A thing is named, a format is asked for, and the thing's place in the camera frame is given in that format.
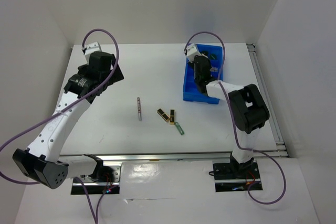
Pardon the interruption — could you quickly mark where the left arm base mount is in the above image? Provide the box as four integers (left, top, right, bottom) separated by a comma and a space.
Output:
70, 162, 122, 195

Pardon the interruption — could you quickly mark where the aluminium rail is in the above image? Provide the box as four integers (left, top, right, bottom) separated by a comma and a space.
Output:
59, 150, 289, 165
246, 44, 287, 152

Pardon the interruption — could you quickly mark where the black gold lipstick right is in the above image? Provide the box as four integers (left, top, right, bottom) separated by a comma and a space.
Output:
170, 109, 175, 125

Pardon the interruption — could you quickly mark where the black gold lipstick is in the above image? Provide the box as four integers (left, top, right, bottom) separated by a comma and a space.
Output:
170, 109, 175, 125
157, 109, 170, 122

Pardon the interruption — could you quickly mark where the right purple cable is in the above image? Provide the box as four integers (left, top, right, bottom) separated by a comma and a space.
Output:
183, 31, 287, 205

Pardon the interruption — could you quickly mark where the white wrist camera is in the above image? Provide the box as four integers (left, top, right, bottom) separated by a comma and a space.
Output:
184, 44, 202, 62
82, 41, 102, 57

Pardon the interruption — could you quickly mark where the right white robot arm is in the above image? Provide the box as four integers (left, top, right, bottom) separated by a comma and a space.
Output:
187, 53, 270, 178

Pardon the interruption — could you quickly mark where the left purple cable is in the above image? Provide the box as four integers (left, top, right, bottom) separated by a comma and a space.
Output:
0, 28, 119, 223

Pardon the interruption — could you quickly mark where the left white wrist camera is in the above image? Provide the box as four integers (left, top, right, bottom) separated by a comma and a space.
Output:
82, 41, 102, 57

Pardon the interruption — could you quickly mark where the red silver lip gloss tube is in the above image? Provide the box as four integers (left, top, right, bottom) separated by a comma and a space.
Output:
136, 97, 142, 121

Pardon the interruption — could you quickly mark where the green clear tube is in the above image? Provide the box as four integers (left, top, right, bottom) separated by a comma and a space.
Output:
174, 122, 185, 135

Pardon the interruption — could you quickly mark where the clear eyeshadow palette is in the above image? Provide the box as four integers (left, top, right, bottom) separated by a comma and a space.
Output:
210, 67, 218, 72

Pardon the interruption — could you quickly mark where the black gold lipstick left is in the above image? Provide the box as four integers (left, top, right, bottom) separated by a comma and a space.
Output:
157, 109, 170, 122

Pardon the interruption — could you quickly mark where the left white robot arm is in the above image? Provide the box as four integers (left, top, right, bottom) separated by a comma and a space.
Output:
13, 51, 124, 189

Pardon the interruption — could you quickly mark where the purple cable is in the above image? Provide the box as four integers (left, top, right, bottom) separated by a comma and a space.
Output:
183, 31, 287, 205
0, 28, 119, 223

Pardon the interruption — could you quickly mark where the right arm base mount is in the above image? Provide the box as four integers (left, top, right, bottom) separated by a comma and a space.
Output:
208, 162, 263, 193

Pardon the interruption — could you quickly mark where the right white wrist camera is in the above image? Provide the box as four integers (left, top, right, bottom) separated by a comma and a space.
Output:
184, 44, 202, 62

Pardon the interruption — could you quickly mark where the aluminium rail right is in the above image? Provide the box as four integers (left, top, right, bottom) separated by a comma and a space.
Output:
246, 44, 287, 152

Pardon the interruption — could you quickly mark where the aluminium rail front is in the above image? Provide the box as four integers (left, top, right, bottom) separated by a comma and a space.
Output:
59, 150, 289, 165

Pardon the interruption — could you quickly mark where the blue plastic organizer bin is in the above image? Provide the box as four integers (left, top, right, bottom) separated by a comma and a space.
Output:
183, 44, 223, 104

